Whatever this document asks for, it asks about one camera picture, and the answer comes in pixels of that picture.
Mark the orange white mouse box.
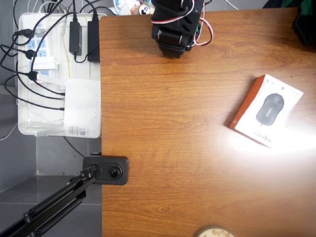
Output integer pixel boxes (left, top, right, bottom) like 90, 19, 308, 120
229, 74, 304, 149

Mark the drink can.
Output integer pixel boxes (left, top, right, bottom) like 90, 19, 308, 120
138, 3, 151, 15

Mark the white plastic bag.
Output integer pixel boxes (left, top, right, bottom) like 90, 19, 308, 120
113, 0, 139, 16

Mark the wide black power adapter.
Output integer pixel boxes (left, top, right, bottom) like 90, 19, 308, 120
87, 21, 101, 62

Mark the slim black power adapter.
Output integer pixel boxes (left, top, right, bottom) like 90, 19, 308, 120
69, 21, 83, 56

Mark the green table clamp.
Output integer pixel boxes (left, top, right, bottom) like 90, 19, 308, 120
281, 0, 304, 8

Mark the white router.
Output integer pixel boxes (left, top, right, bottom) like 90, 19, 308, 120
63, 78, 102, 139

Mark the white power strip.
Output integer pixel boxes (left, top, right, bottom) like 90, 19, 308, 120
23, 21, 54, 78

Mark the white plug adapter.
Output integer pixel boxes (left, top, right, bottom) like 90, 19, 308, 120
33, 56, 55, 71

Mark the black desk clamp base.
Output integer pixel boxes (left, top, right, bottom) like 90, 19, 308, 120
82, 153, 129, 186

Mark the round wooden coaster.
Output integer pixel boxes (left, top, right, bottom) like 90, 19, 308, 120
195, 225, 235, 237

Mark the red white servo cable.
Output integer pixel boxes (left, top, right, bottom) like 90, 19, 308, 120
152, 0, 214, 47

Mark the white usb cable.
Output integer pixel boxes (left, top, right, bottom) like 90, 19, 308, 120
224, 0, 239, 11

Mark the black cable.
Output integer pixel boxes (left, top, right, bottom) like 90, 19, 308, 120
31, 79, 66, 96
3, 74, 66, 101
15, 97, 65, 111
73, 46, 100, 64
63, 137, 86, 158
71, 0, 79, 23
79, 0, 99, 22

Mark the thin yellow cable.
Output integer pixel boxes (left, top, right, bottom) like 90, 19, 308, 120
61, 32, 72, 78

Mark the white plastic cable tray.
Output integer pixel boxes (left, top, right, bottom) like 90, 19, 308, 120
17, 12, 107, 139

